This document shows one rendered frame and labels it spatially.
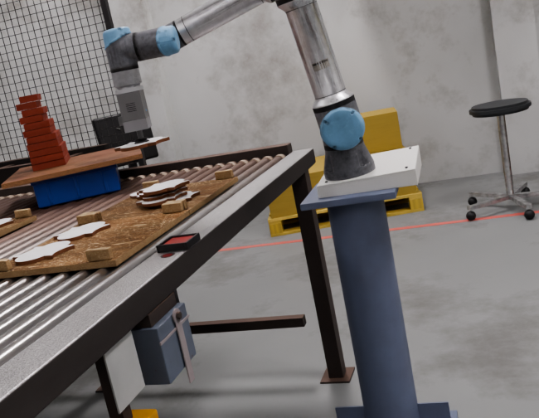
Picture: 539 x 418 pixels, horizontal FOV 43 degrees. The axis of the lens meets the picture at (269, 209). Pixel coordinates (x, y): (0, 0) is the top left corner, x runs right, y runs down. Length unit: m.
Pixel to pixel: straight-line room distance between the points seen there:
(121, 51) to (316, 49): 0.51
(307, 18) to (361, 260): 0.70
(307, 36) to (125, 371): 0.96
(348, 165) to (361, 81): 3.98
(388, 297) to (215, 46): 4.39
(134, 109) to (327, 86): 0.51
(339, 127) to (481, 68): 4.13
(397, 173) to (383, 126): 3.42
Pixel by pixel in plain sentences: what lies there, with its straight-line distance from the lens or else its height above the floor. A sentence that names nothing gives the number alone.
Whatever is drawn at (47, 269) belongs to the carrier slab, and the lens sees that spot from 1.62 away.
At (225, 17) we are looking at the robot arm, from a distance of 1.97.
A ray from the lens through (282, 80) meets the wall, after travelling 6.06.
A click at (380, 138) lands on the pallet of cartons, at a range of 5.37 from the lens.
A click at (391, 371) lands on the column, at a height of 0.31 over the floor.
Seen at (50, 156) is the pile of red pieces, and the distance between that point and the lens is 2.79.
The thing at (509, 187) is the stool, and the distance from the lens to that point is 4.83.
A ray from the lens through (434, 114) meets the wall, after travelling 5.93.
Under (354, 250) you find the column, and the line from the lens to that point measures 2.03.
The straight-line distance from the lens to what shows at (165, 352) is 1.40.
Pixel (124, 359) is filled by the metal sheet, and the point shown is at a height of 0.81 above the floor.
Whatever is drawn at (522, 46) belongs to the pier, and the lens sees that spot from 5.75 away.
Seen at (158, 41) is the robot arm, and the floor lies 1.38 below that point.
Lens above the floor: 1.29
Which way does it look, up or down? 12 degrees down
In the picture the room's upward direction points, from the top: 11 degrees counter-clockwise
